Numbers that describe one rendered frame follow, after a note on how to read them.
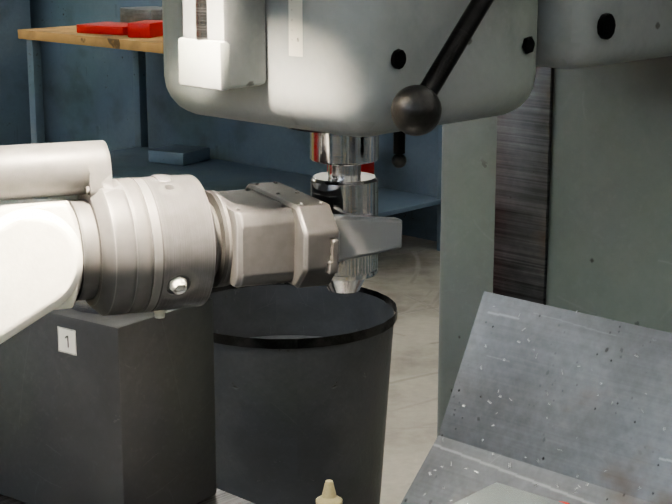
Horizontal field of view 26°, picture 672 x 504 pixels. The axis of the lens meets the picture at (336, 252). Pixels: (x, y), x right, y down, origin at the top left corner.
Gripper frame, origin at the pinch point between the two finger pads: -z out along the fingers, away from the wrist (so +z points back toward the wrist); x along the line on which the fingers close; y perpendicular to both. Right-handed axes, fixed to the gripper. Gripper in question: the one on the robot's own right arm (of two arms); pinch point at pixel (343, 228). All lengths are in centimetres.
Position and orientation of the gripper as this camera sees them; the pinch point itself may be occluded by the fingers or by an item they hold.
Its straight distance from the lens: 101.2
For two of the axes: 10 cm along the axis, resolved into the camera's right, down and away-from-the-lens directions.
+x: -4.2, -2.1, 8.9
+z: -9.1, 0.8, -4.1
